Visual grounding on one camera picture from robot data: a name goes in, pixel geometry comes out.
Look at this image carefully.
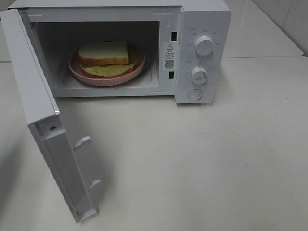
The pink round plate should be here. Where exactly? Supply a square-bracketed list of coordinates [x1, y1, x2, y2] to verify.
[68, 44, 146, 87]

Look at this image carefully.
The white microwave door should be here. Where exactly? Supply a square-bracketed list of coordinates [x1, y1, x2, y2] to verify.
[0, 9, 100, 223]

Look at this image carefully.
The round door release button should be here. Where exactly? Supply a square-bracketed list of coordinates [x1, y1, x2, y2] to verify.
[188, 89, 203, 101]

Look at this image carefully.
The sandwich with lettuce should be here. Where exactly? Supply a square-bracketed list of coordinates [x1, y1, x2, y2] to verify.
[78, 41, 139, 78]

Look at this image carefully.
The lower white timer knob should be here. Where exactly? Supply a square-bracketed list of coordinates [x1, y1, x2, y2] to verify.
[191, 67, 208, 85]

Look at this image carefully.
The white warning label sticker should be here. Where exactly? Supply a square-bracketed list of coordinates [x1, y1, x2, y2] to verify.
[163, 41, 177, 70]

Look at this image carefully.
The white microwave oven body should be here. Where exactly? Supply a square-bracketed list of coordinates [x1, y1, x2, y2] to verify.
[7, 0, 231, 103]

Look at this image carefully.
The upper white power knob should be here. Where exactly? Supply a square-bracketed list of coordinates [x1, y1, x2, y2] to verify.
[194, 35, 214, 56]

